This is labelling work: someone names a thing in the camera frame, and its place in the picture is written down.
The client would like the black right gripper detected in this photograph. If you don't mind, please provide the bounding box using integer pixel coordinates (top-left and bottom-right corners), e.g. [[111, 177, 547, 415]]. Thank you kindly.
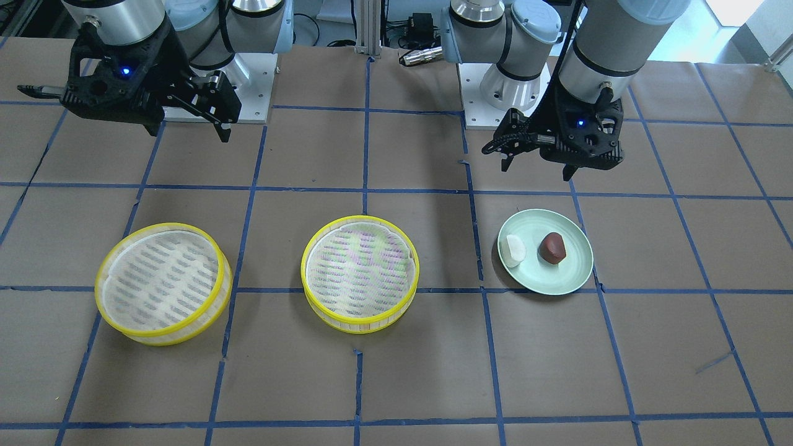
[[17, 17, 242, 143]]

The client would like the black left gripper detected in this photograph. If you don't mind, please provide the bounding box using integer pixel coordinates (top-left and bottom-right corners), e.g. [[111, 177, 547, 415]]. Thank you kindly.
[[481, 80, 624, 181]]

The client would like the white bun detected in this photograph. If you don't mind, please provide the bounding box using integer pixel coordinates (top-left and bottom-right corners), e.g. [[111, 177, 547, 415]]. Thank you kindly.
[[499, 234, 527, 268]]

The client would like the yellow steamer basket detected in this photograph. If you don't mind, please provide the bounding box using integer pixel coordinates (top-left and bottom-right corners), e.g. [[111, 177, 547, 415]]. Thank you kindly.
[[94, 222, 234, 346], [300, 215, 420, 335]]

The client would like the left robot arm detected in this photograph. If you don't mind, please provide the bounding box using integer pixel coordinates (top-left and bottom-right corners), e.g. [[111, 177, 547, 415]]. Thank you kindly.
[[439, 1, 690, 181]]

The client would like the dark red bun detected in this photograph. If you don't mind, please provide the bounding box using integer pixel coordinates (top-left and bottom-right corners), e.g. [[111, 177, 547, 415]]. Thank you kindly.
[[538, 232, 567, 265]]

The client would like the light green plate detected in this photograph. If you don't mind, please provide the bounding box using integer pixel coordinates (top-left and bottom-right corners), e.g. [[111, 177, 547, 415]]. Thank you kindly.
[[497, 209, 593, 295]]

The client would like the silver metal connector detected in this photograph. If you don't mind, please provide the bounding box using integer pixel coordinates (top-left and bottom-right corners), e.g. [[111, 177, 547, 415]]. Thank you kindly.
[[398, 47, 444, 67]]

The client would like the black power adapter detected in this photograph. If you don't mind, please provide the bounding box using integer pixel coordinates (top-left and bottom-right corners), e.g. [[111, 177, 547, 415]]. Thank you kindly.
[[405, 12, 434, 45]]

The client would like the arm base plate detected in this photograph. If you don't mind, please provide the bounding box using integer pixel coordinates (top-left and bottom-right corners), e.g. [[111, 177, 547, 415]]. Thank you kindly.
[[191, 53, 278, 124], [458, 53, 551, 130]]

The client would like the aluminium frame post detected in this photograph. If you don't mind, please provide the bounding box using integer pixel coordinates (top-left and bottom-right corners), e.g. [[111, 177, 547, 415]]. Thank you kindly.
[[352, 1, 385, 59]]

